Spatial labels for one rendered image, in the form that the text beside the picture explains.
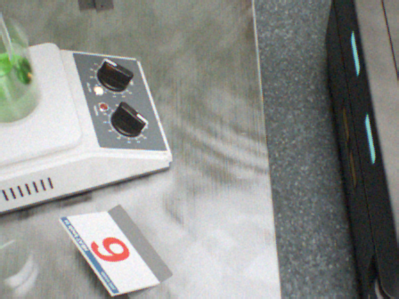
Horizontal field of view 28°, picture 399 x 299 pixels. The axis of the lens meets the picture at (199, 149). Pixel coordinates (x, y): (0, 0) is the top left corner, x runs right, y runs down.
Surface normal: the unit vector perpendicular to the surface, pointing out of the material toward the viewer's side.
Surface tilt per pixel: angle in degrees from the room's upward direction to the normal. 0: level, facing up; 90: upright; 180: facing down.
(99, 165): 90
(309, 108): 0
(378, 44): 0
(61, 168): 90
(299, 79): 0
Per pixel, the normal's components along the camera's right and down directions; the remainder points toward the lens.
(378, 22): -0.02, -0.54
